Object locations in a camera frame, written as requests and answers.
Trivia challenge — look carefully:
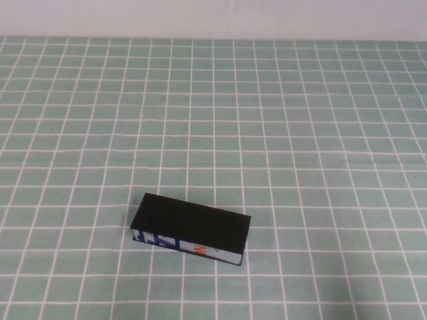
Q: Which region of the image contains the green white checked tablecloth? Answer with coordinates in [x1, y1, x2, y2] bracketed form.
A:
[0, 35, 427, 320]

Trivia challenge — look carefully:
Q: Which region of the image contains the black printed glasses case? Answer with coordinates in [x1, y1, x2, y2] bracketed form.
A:
[128, 192, 252, 267]

